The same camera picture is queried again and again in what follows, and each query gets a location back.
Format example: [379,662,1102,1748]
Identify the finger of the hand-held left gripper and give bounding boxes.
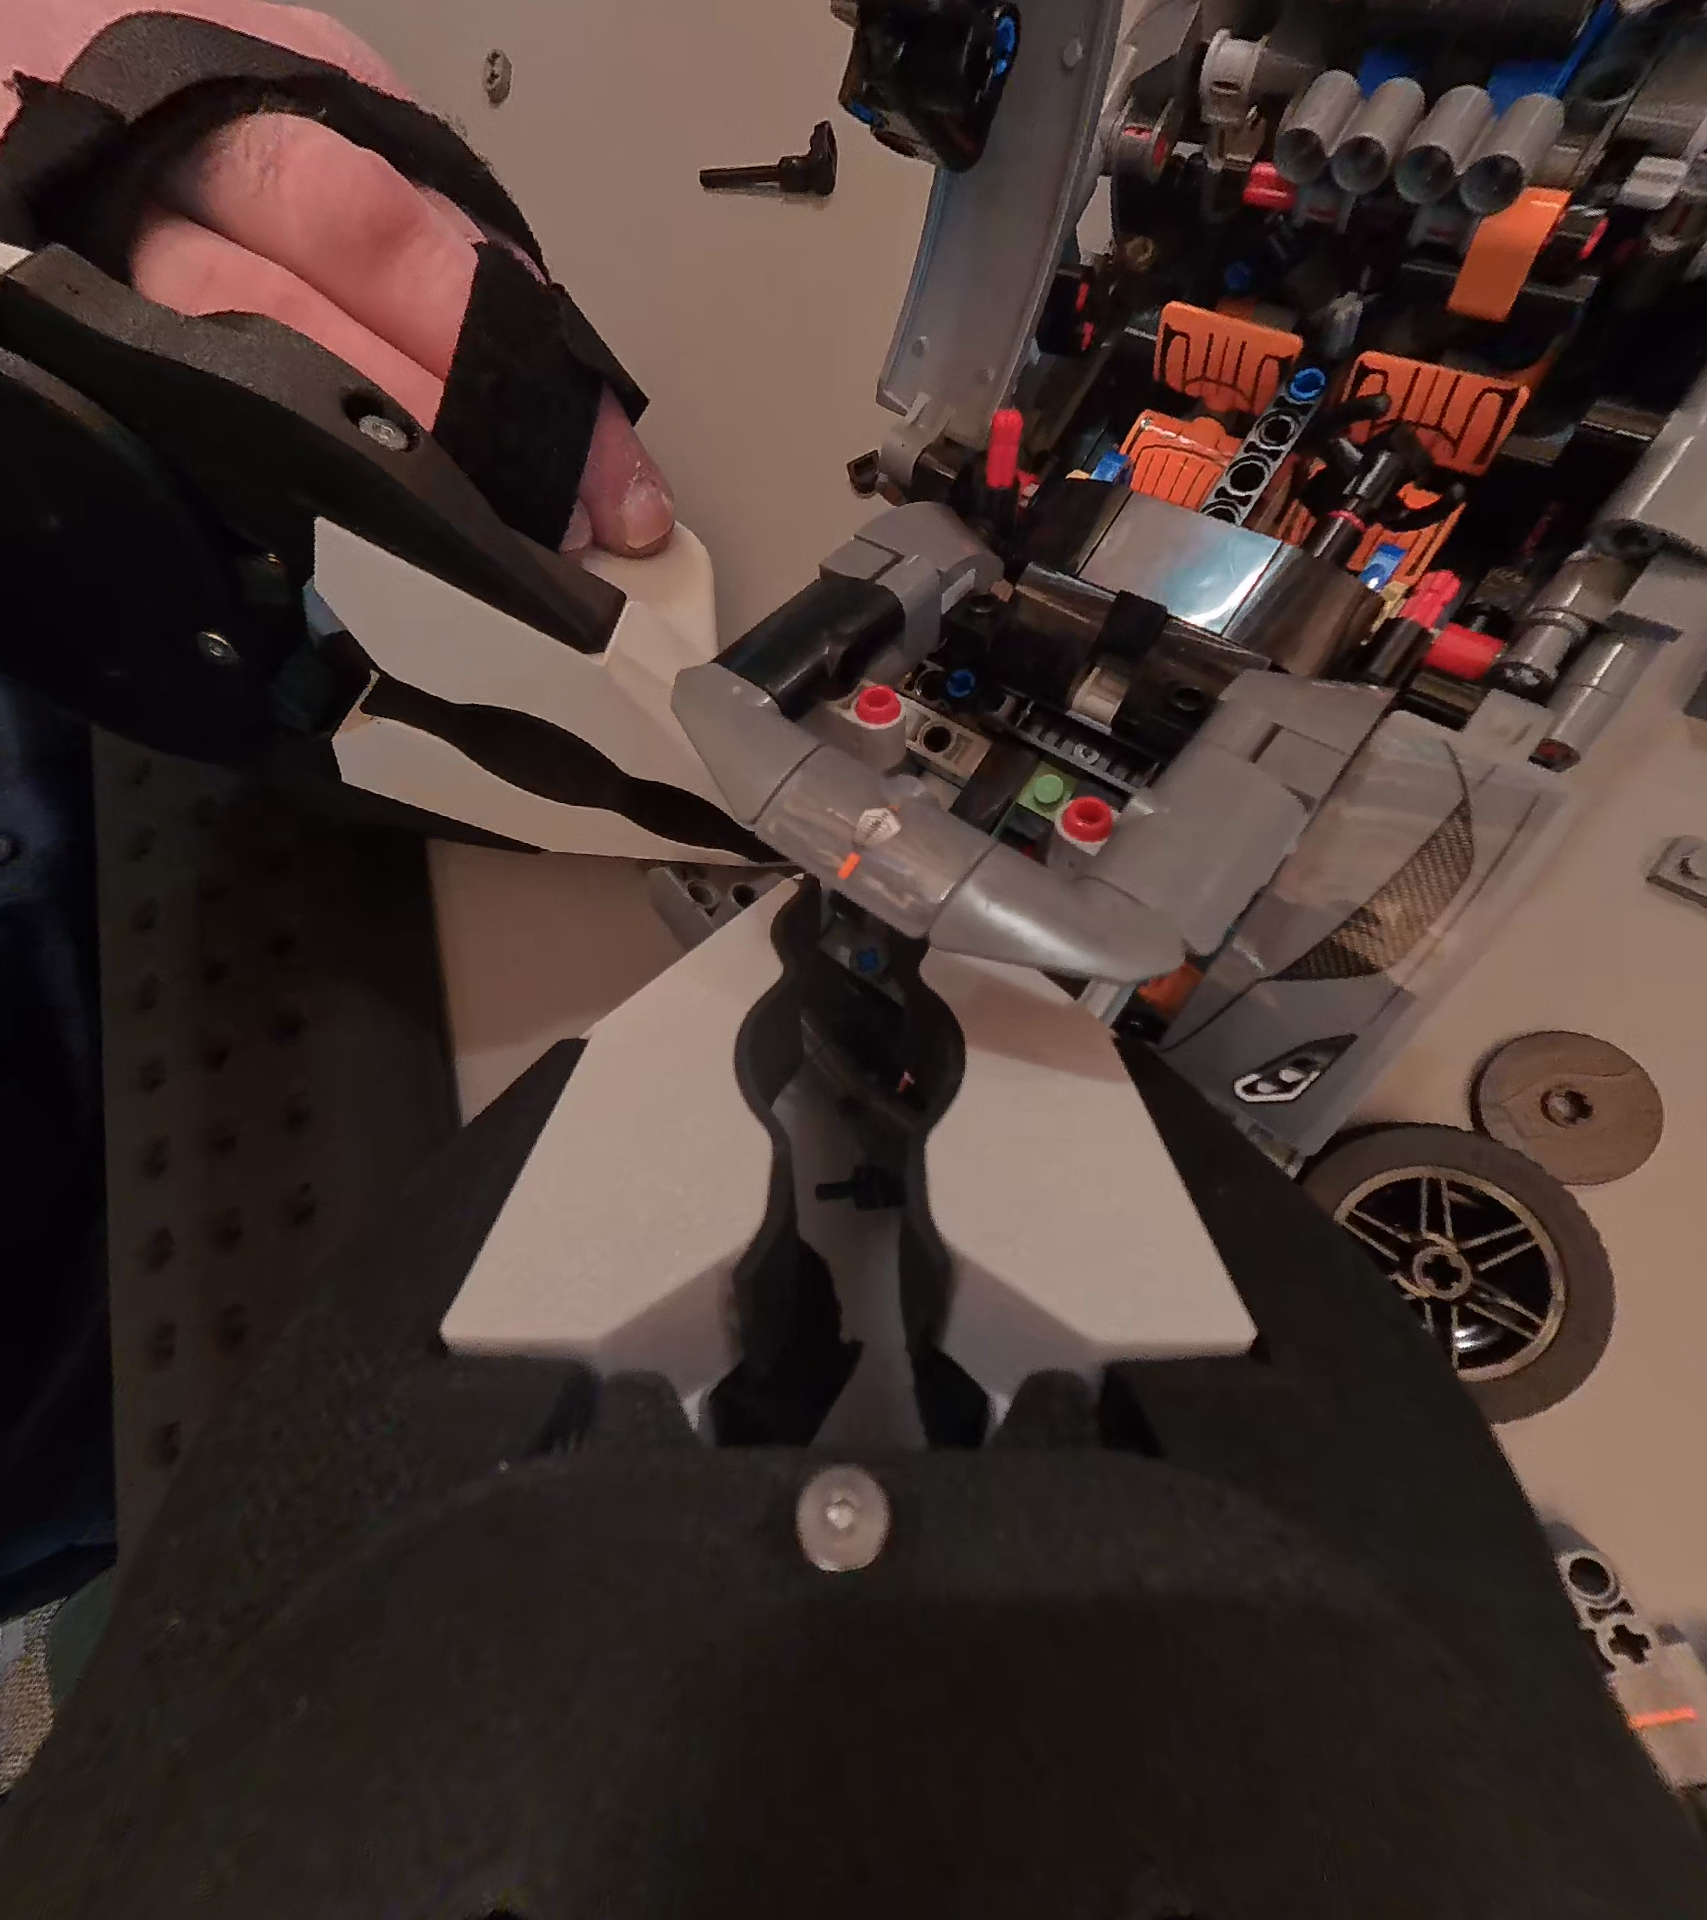
[308,518,762,844]
[336,671,795,870]

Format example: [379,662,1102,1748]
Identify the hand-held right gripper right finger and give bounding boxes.
[910,946,1264,1355]

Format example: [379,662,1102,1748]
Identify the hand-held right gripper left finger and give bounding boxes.
[442,876,818,1361]

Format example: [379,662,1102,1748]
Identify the grey lego car model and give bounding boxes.
[640,0,1707,1201]

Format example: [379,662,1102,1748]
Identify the black lego wheel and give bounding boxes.
[1309,1124,1624,1419]

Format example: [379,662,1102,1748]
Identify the dark round lego piece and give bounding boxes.
[1472,1031,1667,1189]

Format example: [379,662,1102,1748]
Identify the black lego axle pin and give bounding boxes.
[701,125,842,203]

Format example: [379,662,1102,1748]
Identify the light grey lego connector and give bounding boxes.
[1552,1544,1654,1667]

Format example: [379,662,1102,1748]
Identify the grey lego piece orange mark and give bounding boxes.
[1619,1632,1707,1781]

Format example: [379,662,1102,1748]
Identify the person's left hand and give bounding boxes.
[0,7,680,560]

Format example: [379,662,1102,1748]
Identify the dark dimpled panel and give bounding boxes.
[97,740,466,1498]

